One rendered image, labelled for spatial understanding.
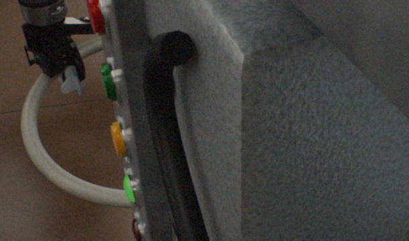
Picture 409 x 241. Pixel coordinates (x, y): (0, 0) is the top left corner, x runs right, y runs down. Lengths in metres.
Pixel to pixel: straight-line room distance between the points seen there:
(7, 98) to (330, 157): 2.77
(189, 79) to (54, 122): 2.50
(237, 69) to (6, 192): 2.30
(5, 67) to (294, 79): 3.02
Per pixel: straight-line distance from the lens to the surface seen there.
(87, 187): 1.01
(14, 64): 3.20
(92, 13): 0.35
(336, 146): 0.23
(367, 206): 0.27
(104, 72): 0.38
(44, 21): 1.16
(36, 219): 2.33
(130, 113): 0.35
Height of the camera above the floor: 1.69
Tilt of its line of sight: 40 degrees down
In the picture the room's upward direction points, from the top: 3 degrees counter-clockwise
